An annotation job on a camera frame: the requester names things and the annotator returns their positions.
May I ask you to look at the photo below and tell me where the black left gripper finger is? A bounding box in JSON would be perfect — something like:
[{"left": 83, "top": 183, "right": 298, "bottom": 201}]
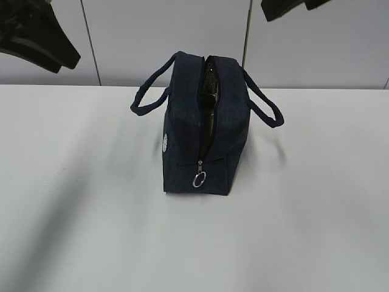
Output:
[
  {"left": 1, "top": 32, "right": 63, "bottom": 74},
  {"left": 18, "top": 0, "right": 81, "bottom": 70}
]

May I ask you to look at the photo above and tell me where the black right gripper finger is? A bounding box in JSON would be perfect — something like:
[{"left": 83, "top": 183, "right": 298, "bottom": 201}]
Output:
[
  {"left": 261, "top": 0, "right": 304, "bottom": 21},
  {"left": 305, "top": 0, "right": 330, "bottom": 10}
]

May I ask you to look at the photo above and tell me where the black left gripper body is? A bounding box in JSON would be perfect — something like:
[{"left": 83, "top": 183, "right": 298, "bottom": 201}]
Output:
[{"left": 1, "top": 1, "right": 49, "bottom": 50}]

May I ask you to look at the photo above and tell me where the dark navy lunch bag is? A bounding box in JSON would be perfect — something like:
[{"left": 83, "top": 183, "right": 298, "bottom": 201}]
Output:
[{"left": 130, "top": 51, "right": 284, "bottom": 196}]

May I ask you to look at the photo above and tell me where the green cucumber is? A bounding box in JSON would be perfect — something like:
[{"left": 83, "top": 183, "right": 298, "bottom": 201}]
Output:
[{"left": 201, "top": 56, "right": 220, "bottom": 161}]

